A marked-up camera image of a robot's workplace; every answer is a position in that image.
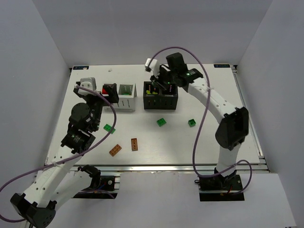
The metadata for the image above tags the blue label sticker right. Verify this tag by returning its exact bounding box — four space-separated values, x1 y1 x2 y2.
213 64 230 68

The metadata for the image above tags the lime rounded lego brick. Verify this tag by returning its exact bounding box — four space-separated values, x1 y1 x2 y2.
146 90 158 95

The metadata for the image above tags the black two-compartment container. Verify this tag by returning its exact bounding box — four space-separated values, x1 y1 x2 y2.
143 81 178 110

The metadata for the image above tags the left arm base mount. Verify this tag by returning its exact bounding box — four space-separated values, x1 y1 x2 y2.
74 165 118 200

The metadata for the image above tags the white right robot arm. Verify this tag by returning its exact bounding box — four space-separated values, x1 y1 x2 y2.
145 52 249 179

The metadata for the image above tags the white two-compartment container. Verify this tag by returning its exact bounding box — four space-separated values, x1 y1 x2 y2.
112 84 137 112

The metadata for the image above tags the red arch lego brick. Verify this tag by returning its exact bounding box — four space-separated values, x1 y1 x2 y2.
102 87 108 95

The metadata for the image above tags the blue label sticker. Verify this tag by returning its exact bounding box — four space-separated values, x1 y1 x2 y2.
72 66 89 70
213 64 230 68

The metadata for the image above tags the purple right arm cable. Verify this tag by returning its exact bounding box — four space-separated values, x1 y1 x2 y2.
151 46 253 196

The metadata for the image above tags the green flat lego left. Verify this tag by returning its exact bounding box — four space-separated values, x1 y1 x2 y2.
103 124 116 134

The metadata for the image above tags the blue label sticker left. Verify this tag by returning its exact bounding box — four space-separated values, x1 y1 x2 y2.
72 66 89 70

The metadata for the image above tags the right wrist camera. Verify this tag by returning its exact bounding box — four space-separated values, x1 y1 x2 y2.
144 58 160 77

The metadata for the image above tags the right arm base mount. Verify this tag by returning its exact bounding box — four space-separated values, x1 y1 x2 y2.
194 170 245 202

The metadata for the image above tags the brown lego brick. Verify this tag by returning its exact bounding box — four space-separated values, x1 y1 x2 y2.
131 138 138 151

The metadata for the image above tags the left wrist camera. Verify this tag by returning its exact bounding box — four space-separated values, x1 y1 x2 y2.
73 77 96 97

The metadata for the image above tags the green lego pair with yellow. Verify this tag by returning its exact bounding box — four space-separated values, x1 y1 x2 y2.
188 119 196 127

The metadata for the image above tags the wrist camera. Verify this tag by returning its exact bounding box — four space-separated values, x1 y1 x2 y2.
144 58 160 77
73 77 96 97

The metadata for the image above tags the orange lego brick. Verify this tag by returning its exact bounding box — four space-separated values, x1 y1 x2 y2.
109 144 122 157

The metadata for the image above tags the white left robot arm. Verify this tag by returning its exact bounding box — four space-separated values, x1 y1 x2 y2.
10 81 119 228

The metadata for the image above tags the green square lego brick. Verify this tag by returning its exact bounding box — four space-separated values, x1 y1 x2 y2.
156 118 167 127

